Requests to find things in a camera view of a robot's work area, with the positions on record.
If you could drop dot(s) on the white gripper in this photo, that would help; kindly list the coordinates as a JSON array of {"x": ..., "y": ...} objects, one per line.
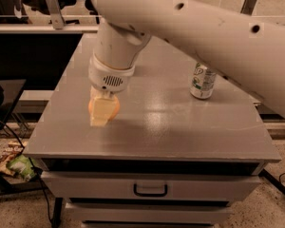
[{"x": 110, "y": 77}]

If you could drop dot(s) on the orange fruit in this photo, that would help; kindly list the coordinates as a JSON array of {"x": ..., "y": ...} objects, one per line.
[{"x": 117, "y": 106}]

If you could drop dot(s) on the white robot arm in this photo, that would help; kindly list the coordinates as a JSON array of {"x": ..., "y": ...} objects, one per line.
[{"x": 248, "y": 52}]

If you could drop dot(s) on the grey drawer cabinet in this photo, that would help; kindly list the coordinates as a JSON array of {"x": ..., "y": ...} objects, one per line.
[{"x": 208, "y": 153}]

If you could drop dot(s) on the dark side table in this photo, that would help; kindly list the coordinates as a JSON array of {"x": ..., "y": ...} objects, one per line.
[{"x": 10, "y": 92}]

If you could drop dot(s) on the brown snack bag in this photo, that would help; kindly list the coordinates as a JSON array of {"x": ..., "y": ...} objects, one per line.
[{"x": 13, "y": 150}]

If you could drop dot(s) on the green snack bag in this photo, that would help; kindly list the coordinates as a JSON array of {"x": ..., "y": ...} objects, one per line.
[{"x": 24, "y": 167}]

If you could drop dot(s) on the green white soda can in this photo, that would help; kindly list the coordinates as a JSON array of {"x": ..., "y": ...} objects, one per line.
[{"x": 202, "y": 82}]

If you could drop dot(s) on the left metal railing bracket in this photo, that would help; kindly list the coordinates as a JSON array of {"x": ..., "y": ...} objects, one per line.
[{"x": 55, "y": 14}]

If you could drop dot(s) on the metal railing bracket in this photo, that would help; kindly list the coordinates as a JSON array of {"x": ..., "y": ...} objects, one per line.
[
  {"x": 248, "y": 7},
  {"x": 55, "y": 14}
]

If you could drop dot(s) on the black drawer handle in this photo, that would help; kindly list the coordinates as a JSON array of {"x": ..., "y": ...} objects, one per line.
[{"x": 150, "y": 191}]

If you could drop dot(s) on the right metal railing bracket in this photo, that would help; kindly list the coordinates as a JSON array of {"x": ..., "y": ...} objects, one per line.
[{"x": 248, "y": 7}]

